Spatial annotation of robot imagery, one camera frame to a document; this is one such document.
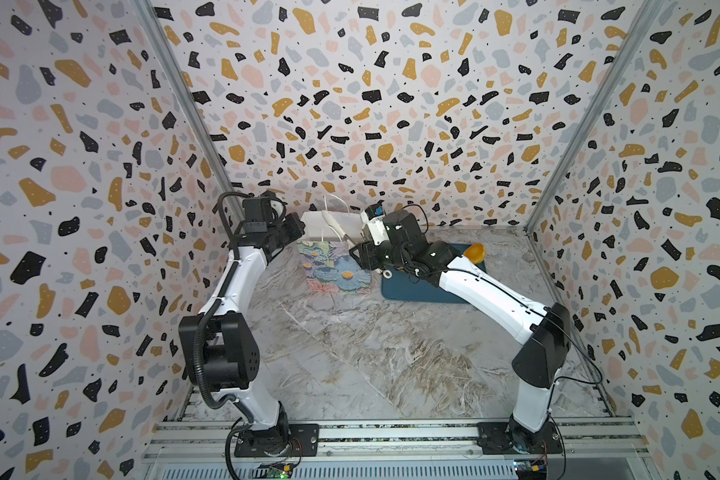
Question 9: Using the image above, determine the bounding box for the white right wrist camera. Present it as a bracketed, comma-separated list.
[360, 200, 385, 231]

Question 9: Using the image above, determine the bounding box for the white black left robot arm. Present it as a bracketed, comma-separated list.
[178, 191, 304, 457]

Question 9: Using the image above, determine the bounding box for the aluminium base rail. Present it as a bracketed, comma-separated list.
[139, 418, 660, 479]

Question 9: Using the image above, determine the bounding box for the teal rectangular tray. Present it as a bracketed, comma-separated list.
[381, 243, 486, 304]

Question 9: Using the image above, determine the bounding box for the small round orange bun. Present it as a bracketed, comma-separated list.
[463, 243, 486, 265]

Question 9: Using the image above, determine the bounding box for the circuit board right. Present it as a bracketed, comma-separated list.
[512, 460, 548, 480]

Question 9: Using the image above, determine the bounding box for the floral paper gift bag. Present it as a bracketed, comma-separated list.
[297, 193, 371, 294]

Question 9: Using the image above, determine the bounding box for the green circuit board left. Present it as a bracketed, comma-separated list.
[253, 463, 294, 480]

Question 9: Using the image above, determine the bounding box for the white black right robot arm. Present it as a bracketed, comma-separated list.
[321, 204, 572, 453]

